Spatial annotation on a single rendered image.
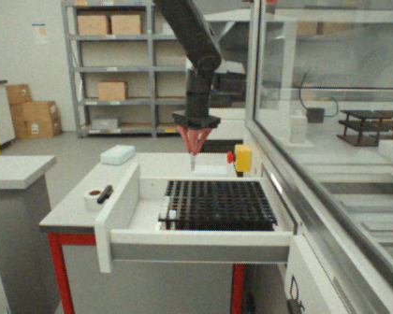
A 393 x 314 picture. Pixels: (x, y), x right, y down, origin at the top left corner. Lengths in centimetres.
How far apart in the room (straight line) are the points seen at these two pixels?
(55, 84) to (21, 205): 406
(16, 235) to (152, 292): 70
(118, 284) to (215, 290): 29
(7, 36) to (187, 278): 508
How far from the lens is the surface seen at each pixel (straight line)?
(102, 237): 52
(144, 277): 91
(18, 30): 547
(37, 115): 503
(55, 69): 523
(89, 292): 100
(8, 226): 141
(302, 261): 43
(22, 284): 157
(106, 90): 454
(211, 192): 64
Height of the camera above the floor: 118
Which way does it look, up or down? 18 degrees down
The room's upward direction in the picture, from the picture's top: straight up
